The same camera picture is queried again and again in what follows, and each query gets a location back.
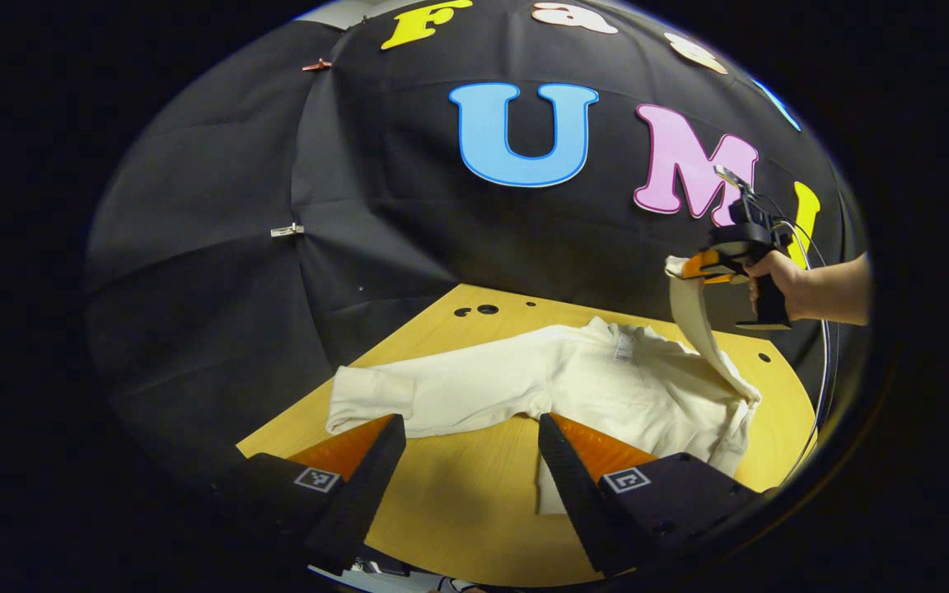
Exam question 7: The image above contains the black backdrop cloth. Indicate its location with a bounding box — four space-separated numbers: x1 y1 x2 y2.
83 0 869 495

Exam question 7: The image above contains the white sweatshirt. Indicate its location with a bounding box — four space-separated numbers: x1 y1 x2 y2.
325 255 764 516

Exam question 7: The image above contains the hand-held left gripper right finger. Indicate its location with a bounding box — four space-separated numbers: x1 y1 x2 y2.
537 413 764 577

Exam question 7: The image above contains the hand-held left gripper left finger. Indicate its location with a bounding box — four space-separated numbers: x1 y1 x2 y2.
211 413 407 575

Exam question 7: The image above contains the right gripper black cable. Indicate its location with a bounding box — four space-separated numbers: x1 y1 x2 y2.
759 192 832 487

